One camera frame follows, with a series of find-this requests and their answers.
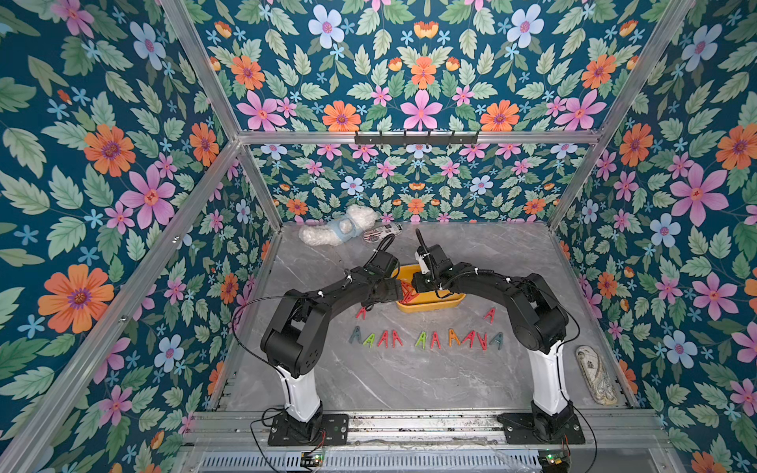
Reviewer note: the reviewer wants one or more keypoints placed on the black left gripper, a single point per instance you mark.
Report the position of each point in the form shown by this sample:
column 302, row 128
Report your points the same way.
column 394, row 292

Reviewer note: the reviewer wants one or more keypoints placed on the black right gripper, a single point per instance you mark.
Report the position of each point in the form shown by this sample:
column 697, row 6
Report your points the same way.
column 420, row 283

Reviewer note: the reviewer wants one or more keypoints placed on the yellow plastic storage box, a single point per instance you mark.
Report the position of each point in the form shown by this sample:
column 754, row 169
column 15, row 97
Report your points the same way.
column 425, row 301

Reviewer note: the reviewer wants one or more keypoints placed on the teal grey clothespin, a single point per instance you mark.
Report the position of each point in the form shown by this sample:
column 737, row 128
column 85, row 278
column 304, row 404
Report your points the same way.
column 496, row 342
column 356, row 336

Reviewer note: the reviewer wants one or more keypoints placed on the orange clothespin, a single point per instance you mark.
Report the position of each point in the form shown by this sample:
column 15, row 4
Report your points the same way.
column 454, row 339

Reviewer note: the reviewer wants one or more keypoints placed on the green clothespin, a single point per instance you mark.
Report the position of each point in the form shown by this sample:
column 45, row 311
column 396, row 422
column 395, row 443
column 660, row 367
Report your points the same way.
column 370, row 341
column 421, row 342

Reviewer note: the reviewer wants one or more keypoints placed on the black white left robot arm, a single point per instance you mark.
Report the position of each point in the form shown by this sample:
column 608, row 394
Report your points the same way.
column 294, row 340

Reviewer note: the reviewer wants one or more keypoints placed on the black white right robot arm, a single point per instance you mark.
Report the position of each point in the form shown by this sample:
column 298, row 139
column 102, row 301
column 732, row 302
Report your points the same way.
column 538, row 320

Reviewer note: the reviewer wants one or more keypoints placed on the newspaper print pouch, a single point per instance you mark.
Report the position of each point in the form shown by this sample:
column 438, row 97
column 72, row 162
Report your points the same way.
column 378, row 233

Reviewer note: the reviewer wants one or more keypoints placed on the white plush teddy bear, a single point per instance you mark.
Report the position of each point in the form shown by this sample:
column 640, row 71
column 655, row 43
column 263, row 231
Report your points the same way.
column 354, row 222

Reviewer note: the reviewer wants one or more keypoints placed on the patterned shoe insole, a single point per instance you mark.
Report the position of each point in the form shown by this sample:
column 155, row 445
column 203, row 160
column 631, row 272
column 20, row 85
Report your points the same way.
column 596, row 376

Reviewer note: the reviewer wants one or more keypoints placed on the black wall hook rail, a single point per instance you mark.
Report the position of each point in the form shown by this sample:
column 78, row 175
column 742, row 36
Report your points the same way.
column 432, row 138

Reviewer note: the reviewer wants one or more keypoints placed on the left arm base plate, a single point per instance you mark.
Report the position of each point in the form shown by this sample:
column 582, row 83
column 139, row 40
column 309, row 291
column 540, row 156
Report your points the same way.
column 307, row 430

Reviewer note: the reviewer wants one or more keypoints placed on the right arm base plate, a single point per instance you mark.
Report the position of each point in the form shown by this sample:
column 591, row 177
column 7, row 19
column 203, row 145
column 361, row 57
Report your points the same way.
column 541, row 428

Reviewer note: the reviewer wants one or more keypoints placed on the aluminium front mounting rail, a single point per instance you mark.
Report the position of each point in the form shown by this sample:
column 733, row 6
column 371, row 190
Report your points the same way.
column 462, row 440

